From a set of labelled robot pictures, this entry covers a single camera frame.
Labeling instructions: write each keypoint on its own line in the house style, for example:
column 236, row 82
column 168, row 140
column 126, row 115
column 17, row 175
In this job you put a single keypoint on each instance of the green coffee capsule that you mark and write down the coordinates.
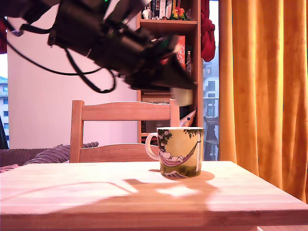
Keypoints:
column 184, row 97

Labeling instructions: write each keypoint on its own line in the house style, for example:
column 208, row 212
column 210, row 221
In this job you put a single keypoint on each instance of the hammock print coffee mug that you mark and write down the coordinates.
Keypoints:
column 179, row 144

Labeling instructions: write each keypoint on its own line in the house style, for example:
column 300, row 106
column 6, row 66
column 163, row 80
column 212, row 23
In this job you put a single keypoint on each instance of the clear glass bottle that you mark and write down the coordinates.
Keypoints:
column 188, row 65

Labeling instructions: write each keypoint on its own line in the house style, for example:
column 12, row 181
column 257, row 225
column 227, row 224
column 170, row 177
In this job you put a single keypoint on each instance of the red Glenmorangie box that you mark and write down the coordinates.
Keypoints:
column 182, row 48

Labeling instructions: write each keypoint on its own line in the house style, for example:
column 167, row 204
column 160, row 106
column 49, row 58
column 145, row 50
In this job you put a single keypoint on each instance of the wooden chair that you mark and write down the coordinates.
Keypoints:
column 120, row 113

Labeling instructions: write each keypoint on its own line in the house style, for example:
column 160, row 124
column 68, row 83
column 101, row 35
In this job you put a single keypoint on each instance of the black box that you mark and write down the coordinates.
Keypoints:
column 157, row 126

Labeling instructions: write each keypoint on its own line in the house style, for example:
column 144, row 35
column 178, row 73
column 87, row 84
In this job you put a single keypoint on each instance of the orange white paper roll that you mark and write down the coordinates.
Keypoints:
column 188, row 118

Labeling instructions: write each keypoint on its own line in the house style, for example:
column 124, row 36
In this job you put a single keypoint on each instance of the knotted red curtain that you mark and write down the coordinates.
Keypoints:
column 207, row 36

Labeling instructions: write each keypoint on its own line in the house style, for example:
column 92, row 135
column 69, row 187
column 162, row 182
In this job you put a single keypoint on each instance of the wooden bookshelf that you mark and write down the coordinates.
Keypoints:
column 168, row 22

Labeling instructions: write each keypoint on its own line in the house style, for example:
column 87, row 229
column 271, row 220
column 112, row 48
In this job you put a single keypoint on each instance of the colourful parrot figurine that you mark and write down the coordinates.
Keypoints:
column 178, row 13

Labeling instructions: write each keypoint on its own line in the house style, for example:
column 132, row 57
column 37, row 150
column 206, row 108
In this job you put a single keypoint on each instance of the white book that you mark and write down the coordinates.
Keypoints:
column 162, row 9

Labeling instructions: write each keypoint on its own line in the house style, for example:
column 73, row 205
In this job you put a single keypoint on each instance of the white figurine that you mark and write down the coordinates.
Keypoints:
column 146, row 13

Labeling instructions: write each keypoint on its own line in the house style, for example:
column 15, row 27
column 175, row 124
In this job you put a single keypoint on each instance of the grey outdoor chair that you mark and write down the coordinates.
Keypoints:
column 211, row 134

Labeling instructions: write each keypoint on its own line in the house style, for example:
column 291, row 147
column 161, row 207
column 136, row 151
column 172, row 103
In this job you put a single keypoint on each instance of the orange curtain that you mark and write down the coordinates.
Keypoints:
column 264, row 96

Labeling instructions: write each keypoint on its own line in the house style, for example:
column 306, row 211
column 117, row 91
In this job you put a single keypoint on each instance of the dark purple sofa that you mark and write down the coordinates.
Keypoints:
column 14, row 156

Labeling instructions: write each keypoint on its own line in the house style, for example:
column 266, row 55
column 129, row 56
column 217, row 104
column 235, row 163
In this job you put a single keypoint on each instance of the black slanted stand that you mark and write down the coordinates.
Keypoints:
column 3, row 139

